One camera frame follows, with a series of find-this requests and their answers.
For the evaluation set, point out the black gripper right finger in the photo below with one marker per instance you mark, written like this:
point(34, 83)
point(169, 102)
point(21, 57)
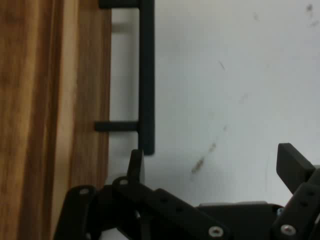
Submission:
point(292, 165)

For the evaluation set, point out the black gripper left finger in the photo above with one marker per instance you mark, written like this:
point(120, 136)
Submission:
point(140, 205)

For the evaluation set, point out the light wooden drawer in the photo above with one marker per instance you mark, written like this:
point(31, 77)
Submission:
point(50, 120)

